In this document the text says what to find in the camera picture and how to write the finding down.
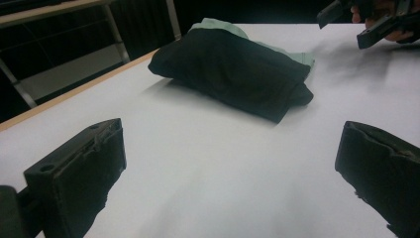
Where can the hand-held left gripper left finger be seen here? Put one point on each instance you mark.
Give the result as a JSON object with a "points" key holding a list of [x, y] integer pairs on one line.
{"points": [[79, 172]]}

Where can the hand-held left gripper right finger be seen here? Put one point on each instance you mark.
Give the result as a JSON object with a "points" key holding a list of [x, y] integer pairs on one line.
{"points": [[383, 168]]}

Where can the light green cloth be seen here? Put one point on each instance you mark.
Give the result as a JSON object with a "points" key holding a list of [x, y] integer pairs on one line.
{"points": [[228, 26]]}

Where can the black cloth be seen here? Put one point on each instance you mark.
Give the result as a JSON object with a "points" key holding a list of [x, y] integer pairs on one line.
{"points": [[231, 71]]}

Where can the metal frame table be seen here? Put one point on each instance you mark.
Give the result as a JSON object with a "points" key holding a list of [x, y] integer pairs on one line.
{"points": [[66, 43]]}

